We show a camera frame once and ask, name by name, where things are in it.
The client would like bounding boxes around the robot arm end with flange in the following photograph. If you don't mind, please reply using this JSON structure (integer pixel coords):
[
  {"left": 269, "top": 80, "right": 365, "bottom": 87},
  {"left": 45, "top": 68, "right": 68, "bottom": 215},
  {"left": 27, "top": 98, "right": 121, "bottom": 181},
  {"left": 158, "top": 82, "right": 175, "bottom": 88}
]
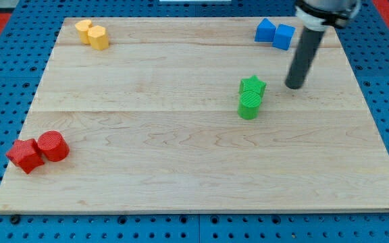
[{"left": 294, "top": 0, "right": 362, "bottom": 32}]

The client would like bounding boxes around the blue triangle block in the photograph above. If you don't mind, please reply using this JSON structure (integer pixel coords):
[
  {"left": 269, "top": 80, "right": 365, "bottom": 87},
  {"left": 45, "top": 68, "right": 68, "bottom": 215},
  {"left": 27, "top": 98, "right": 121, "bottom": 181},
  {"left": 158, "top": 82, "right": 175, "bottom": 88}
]
[{"left": 255, "top": 18, "right": 276, "bottom": 42}]

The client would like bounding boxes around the green cylinder block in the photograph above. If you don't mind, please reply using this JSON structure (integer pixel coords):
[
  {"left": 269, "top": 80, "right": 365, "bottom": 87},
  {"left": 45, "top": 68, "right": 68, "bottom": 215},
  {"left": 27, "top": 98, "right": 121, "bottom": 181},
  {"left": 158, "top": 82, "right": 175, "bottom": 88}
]
[{"left": 237, "top": 91, "right": 262, "bottom": 119}]

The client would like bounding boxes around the light wooden board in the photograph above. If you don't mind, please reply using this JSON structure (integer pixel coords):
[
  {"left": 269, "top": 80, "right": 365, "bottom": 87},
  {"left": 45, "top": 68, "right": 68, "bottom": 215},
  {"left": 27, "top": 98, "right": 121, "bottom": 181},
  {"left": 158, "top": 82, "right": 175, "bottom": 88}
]
[{"left": 0, "top": 18, "right": 389, "bottom": 215}]

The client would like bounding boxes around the green star block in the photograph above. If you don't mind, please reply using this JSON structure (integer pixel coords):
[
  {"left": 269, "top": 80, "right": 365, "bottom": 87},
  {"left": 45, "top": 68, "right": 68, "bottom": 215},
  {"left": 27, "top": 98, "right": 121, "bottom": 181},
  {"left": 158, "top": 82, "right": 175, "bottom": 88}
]
[{"left": 238, "top": 75, "right": 267, "bottom": 98}]

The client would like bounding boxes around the blue cube block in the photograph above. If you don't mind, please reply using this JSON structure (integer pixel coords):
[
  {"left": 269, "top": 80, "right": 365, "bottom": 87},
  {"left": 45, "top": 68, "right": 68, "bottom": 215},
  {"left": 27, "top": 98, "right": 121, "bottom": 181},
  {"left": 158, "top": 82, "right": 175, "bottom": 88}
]
[{"left": 272, "top": 24, "right": 296, "bottom": 51}]

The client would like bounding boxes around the yellow hexagon block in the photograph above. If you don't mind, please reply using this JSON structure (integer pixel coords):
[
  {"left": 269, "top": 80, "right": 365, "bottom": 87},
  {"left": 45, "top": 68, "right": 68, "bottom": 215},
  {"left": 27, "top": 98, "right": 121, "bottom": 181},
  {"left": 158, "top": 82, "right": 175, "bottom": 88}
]
[{"left": 87, "top": 26, "right": 109, "bottom": 51}]

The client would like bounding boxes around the red cylinder block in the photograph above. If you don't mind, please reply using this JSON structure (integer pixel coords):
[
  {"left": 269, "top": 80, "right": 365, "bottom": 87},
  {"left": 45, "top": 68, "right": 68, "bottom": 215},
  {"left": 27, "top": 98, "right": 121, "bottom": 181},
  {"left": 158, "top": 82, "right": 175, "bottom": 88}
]
[{"left": 37, "top": 130, "right": 70, "bottom": 162}]

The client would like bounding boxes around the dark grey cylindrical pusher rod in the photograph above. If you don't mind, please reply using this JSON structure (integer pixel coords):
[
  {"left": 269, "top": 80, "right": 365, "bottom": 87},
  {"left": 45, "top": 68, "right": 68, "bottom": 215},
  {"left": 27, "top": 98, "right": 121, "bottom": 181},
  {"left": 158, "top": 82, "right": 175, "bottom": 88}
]
[{"left": 285, "top": 27, "right": 325, "bottom": 90}]

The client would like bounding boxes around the yellow heart block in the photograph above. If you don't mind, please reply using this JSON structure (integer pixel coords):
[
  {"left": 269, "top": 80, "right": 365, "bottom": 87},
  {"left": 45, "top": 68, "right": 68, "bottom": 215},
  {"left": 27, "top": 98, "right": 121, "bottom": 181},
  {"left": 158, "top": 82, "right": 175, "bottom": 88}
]
[{"left": 74, "top": 19, "right": 93, "bottom": 45}]

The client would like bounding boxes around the red star block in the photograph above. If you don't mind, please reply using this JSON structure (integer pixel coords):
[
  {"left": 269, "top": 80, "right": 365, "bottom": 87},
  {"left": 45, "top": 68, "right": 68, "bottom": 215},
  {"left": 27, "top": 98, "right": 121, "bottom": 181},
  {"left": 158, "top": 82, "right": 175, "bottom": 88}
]
[{"left": 5, "top": 138, "right": 45, "bottom": 174}]

